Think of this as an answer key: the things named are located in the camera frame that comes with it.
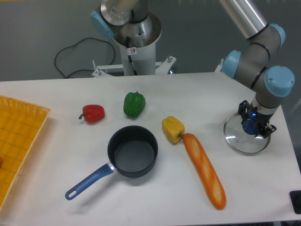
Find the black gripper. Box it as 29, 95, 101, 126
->
238, 100, 277, 138

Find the glass lid blue knob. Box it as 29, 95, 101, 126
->
223, 113, 270, 156

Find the dark saucepan blue handle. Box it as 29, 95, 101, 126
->
65, 125, 158, 200

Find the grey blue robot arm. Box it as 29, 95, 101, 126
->
90, 0, 294, 138

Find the orange baguette bread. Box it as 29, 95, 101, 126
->
183, 133, 227, 210

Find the yellow bell pepper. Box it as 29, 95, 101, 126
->
161, 116, 185, 145

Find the black device at table edge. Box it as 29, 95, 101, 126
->
289, 190, 301, 214

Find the green bell pepper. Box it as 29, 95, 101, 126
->
123, 91, 146, 118

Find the red bell pepper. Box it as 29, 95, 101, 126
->
79, 105, 105, 123

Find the yellow woven basket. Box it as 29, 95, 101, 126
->
0, 96, 51, 208

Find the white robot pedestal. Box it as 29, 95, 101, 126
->
90, 10, 176, 76

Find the black cable on floor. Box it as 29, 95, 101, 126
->
54, 37, 116, 79

